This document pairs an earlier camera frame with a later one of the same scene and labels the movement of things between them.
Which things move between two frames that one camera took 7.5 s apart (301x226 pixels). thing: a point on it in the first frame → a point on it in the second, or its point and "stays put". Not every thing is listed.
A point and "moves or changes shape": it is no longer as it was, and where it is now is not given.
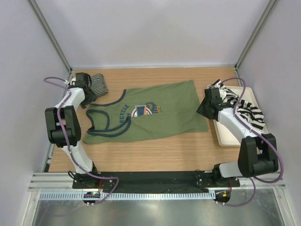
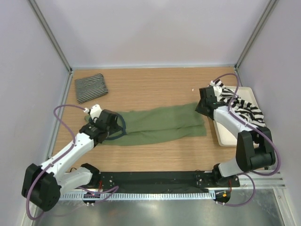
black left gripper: (93, 98) → (114, 128)
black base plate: (154, 180) stays put
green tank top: (167, 109) moves or changes shape
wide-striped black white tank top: (249, 113) stays put
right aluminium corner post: (266, 13) stays put
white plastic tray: (225, 138) stays put
